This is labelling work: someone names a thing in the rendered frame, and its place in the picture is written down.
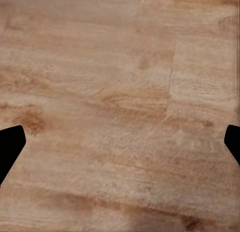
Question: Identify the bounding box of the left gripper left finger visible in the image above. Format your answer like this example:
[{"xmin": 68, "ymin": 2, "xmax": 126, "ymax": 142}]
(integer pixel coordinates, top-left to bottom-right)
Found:
[{"xmin": 0, "ymin": 125, "xmax": 26, "ymax": 185}]

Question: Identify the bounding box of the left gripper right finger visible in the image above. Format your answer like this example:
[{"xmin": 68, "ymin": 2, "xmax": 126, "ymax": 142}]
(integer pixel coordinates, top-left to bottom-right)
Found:
[{"xmin": 224, "ymin": 125, "xmax": 240, "ymax": 165}]

